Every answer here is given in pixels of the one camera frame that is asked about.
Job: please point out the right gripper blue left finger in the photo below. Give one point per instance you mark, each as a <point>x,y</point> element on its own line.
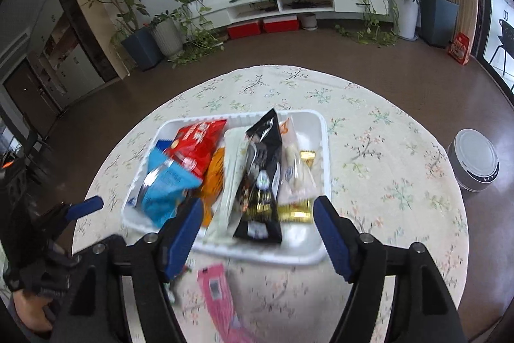
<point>177,236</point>

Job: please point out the black popcorn snack packet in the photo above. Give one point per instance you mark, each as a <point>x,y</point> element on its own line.
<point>257,194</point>

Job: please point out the plant in white ribbed pot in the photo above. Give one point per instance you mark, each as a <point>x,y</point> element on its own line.
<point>166,34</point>

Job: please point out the blue Tipo cake packet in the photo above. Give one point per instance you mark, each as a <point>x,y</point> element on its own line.
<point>163,144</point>

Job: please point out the trailing pothos plant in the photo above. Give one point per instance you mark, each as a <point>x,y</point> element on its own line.
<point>201,38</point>
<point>371,32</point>

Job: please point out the clear orange-cat candy packet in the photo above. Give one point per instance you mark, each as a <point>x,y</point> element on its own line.
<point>296,180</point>

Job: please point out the left red storage box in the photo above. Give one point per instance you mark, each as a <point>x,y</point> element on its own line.
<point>244,29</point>

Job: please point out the right red storage box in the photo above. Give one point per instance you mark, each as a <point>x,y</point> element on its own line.
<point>280,24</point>

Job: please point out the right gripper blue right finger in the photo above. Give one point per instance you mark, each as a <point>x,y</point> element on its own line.
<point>339,237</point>

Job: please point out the gold foil snack packet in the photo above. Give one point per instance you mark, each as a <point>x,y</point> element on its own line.
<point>300,212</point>

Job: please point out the floral white tablecloth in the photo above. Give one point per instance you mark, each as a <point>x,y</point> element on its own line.
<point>389,175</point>

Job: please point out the trailing pothos plant left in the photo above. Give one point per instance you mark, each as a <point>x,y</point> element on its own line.
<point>201,38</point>

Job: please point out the white round trash bin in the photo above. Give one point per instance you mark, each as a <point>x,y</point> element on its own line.
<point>473,159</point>

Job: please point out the red storage box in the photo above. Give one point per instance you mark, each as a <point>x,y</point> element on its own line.
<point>280,24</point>
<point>244,29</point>

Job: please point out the person's left hand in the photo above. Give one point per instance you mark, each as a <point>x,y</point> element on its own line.
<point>30,309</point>

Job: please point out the trailing pothos plant right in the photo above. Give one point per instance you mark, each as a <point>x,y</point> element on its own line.
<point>371,32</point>

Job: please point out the pale green long snack packet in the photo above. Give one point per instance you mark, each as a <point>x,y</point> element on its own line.
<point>236,142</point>

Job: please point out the white cabinet shelving unit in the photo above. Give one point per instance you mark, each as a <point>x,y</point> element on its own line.
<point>65,54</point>

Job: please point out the white tv console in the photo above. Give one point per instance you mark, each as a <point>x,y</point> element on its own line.
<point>223,15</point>

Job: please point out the red Mylikes chocolate packet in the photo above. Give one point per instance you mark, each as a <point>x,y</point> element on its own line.
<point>194,145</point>

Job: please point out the tall plant in blue pot left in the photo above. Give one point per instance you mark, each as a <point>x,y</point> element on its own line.
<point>130,36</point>

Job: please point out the black balcony chair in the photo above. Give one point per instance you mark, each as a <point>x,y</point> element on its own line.
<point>506,43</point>

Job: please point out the light blue snack packet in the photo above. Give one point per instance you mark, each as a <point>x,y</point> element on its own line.
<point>164,188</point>

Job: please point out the orange snack bar packet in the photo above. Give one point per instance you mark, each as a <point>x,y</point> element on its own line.
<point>212,185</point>

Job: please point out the pink snack bar packet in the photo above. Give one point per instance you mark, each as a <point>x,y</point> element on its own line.
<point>220,305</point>

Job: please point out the red gift bag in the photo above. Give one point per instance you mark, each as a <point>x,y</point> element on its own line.
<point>459,49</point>

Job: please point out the white plastic tray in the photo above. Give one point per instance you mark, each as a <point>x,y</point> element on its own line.
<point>301,242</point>

